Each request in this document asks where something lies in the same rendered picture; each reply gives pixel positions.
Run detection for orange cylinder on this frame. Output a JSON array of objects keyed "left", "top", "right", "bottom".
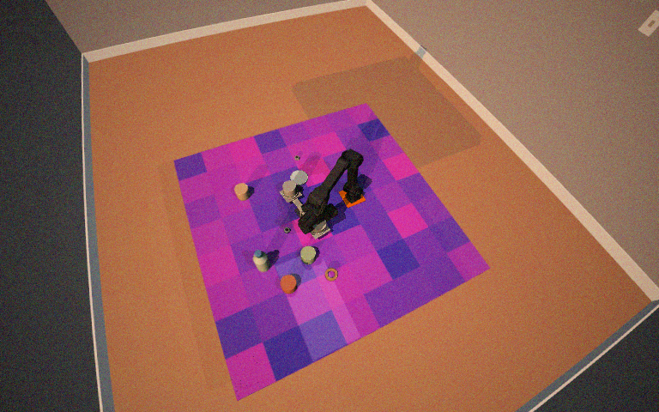
[
  {"left": 234, "top": 183, "right": 250, "bottom": 201},
  {"left": 280, "top": 276, "right": 297, "bottom": 294}
]

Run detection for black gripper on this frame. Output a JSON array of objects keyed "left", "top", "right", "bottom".
[{"left": 298, "top": 203, "right": 338, "bottom": 234}]

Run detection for beige bottle with blue cap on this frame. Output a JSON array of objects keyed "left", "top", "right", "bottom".
[{"left": 253, "top": 250, "right": 270, "bottom": 272}]

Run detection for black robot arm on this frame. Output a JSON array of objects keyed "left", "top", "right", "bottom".
[{"left": 298, "top": 149, "right": 364, "bottom": 230}]

